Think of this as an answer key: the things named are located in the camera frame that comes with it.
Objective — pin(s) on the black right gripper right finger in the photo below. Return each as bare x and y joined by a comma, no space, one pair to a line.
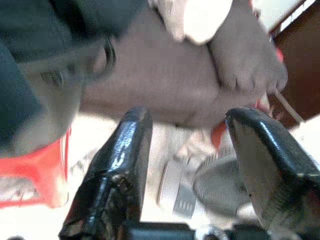
275,175

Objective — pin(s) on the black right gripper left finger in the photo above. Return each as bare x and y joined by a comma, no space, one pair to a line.
112,175

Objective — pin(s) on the person's hand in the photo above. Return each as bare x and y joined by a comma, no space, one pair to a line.
247,55

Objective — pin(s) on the grey white cylindrical fitting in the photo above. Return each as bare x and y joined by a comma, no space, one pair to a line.
217,185

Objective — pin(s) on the red plastic stool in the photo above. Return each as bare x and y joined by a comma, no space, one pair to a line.
37,162

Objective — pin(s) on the dark brown wooden panel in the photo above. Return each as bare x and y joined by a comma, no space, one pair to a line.
300,62

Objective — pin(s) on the person's dark shirt torso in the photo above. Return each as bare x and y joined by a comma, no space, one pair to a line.
30,62

